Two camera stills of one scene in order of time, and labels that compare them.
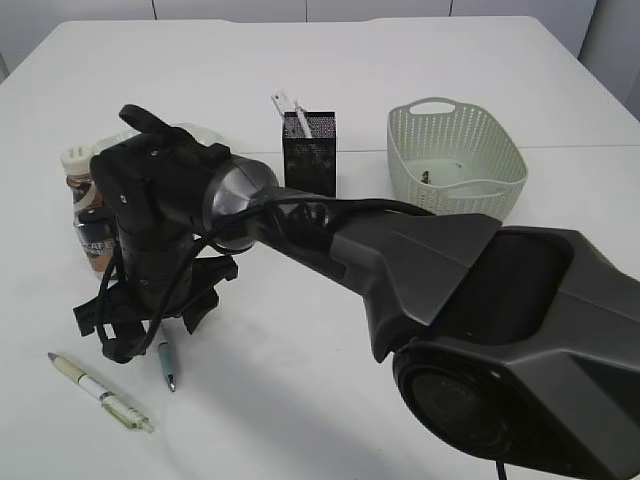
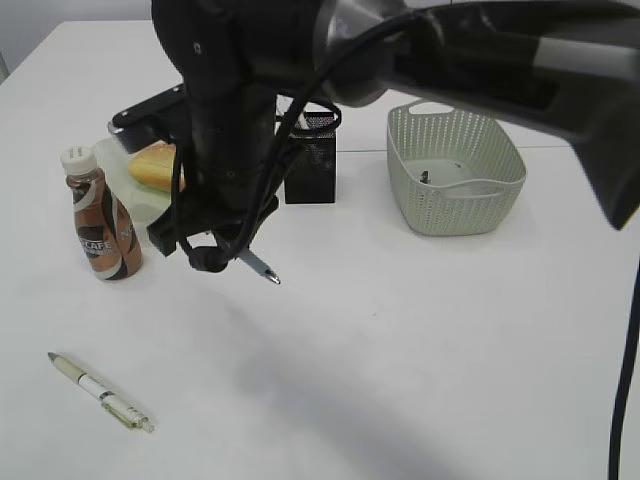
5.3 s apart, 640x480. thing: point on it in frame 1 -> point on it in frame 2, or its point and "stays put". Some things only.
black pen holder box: [309, 163] stays put
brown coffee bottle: [93, 221] stays put
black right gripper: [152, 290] -> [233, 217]
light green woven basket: [449, 158] stays put
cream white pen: [120, 408] stays put
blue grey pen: [166, 337] -> [256, 264]
